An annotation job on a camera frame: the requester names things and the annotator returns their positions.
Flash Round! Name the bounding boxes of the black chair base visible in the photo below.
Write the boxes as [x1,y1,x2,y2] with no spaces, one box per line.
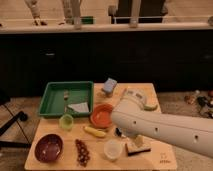
[0,90,32,149]

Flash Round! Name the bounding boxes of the white small bowl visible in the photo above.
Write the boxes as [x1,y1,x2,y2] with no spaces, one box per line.
[104,139,122,161]

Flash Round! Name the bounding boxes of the orange bowl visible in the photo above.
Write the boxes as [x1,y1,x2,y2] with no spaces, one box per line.
[90,104,113,128]

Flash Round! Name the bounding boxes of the brown sponge block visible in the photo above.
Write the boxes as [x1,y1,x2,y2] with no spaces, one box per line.
[125,135,151,156]

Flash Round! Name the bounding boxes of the dark red bowl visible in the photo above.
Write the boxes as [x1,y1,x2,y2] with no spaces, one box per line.
[34,134,63,163]

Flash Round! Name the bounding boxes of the small fork in tray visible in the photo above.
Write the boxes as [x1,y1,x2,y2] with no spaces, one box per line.
[64,91,69,113]

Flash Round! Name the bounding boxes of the dark red grape bunch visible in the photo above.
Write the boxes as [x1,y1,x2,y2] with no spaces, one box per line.
[75,139,90,167]

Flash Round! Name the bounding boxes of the small green cup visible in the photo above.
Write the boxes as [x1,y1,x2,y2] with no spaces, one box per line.
[59,114,73,131]

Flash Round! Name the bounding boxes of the green plastic tray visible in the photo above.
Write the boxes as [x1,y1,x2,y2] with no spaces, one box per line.
[38,81,94,118]

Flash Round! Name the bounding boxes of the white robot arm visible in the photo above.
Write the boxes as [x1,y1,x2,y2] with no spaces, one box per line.
[111,89,213,158]

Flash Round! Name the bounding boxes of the green cucumber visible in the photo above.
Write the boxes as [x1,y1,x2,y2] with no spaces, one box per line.
[144,105,158,111]

